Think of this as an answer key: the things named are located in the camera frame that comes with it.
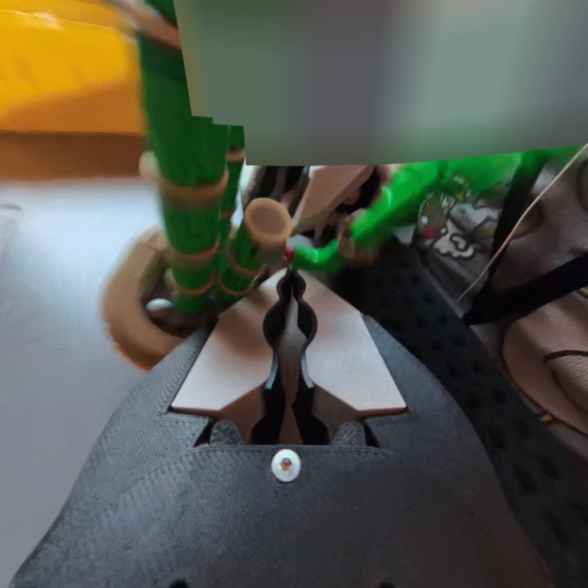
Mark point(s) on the grey hooded jacket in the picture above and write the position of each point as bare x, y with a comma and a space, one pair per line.
542, 220

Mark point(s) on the green lego bamboo branch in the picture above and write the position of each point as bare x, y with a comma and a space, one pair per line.
404, 193

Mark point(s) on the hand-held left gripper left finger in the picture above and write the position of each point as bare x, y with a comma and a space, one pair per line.
229, 358

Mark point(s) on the grey printed shirt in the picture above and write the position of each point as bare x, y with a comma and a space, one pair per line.
464, 225

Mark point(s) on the lego bamboo plant model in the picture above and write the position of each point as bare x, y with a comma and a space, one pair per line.
188, 151

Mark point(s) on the yellow plastic bin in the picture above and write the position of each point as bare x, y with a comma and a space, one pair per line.
64, 78

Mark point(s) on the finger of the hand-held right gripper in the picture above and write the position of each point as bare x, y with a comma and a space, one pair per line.
330, 193

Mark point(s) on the black perforated pad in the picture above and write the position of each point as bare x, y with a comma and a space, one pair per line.
436, 330

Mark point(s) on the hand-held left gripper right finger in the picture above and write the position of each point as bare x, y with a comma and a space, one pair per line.
353, 363

